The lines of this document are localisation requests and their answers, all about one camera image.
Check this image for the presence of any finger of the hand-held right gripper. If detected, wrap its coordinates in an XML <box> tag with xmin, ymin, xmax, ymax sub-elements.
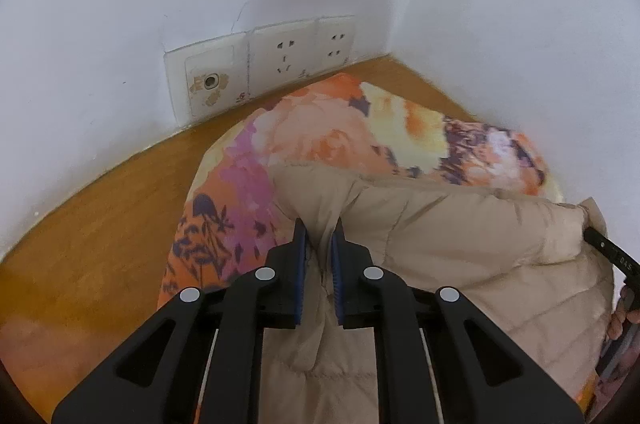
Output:
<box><xmin>582</xmin><ymin>228</ymin><xmax>640</xmax><ymax>292</ymax></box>

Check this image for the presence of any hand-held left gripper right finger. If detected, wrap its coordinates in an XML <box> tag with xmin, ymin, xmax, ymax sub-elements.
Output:
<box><xmin>331</xmin><ymin>218</ymin><xmax>586</xmax><ymax>424</ymax></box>

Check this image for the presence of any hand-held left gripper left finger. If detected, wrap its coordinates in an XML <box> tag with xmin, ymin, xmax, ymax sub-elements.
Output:
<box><xmin>51</xmin><ymin>218</ymin><xmax>308</xmax><ymax>424</ymax></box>

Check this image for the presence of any beige puffer jacket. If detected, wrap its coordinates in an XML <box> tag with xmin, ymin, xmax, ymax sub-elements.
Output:
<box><xmin>260</xmin><ymin>161</ymin><xmax>618</xmax><ymax>424</ymax></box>

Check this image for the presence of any person's right hand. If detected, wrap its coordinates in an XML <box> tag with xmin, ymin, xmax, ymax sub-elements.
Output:
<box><xmin>605</xmin><ymin>285</ymin><xmax>640</xmax><ymax>341</ymax></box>

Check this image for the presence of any orange floral cloth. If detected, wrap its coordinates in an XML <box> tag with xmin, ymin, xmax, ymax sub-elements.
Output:
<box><xmin>157</xmin><ymin>73</ymin><xmax>621</xmax><ymax>424</ymax></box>

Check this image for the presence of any white coaxial wall outlet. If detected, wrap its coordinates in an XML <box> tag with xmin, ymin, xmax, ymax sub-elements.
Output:
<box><xmin>165</xmin><ymin>45</ymin><xmax>251</xmax><ymax>126</ymax></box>

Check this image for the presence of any white five-hole wall socket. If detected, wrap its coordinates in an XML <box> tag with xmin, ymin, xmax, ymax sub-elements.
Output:
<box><xmin>247</xmin><ymin>24</ymin><xmax>321</xmax><ymax>98</ymax></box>

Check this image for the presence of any white four-hole wall socket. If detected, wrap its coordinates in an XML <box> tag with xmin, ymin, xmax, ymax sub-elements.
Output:
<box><xmin>316</xmin><ymin>15</ymin><xmax>357</xmax><ymax>74</ymax></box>

